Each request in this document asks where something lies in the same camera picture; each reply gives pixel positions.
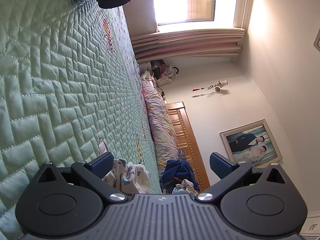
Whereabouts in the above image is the wooden headboard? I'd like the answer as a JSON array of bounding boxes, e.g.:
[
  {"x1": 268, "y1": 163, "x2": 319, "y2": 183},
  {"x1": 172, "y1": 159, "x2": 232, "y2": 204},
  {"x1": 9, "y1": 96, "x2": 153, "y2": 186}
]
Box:
[{"x1": 165, "y1": 102, "x2": 210, "y2": 191}]

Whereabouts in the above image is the navy blue garment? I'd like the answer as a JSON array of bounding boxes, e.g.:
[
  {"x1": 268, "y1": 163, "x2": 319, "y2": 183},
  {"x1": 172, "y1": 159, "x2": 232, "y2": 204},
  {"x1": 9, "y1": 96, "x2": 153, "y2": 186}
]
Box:
[{"x1": 159, "y1": 160, "x2": 200, "y2": 193}]

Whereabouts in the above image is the framed wall picture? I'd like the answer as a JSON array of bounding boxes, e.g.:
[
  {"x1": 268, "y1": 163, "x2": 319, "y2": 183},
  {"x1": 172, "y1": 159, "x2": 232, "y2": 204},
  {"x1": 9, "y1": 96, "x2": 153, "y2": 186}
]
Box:
[{"x1": 220, "y1": 119, "x2": 282, "y2": 167}]

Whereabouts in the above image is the floral pillow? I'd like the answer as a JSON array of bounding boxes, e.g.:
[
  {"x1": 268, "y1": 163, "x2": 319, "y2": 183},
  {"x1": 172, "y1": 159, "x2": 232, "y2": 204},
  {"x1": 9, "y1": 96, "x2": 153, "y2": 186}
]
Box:
[{"x1": 142, "y1": 79, "x2": 179, "y2": 177}]

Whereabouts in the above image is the hanging wall ornament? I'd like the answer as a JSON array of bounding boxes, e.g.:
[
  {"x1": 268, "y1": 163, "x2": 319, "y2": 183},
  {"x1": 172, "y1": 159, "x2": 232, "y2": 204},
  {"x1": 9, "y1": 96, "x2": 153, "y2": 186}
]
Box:
[{"x1": 192, "y1": 80, "x2": 228, "y2": 92}]

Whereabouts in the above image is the green quilted bee bedspread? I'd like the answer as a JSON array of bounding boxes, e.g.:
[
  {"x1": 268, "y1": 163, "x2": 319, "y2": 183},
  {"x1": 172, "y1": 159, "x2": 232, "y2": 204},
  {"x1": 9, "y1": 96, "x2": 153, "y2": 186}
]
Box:
[{"x1": 1, "y1": 0, "x2": 161, "y2": 239}]

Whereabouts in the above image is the white letter-print shirt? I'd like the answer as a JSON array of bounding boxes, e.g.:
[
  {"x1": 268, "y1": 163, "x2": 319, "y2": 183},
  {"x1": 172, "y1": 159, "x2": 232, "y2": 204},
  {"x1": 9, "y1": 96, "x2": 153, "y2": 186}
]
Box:
[{"x1": 97, "y1": 139, "x2": 152, "y2": 195}]

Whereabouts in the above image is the pink curtain right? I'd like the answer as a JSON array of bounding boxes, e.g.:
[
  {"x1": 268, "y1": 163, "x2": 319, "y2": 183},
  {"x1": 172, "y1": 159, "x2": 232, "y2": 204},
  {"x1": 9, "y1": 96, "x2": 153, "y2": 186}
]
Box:
[{"x1": 131, "y1": 28, "x2": 245, "y2": 63}]

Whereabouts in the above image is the white patterned garment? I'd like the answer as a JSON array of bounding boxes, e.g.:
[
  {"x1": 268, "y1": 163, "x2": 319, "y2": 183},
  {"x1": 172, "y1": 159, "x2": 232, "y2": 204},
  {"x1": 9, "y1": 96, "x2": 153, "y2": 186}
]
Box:
[{"x1": 172, "y1": 179, "x2": 198, "y2": 196}]

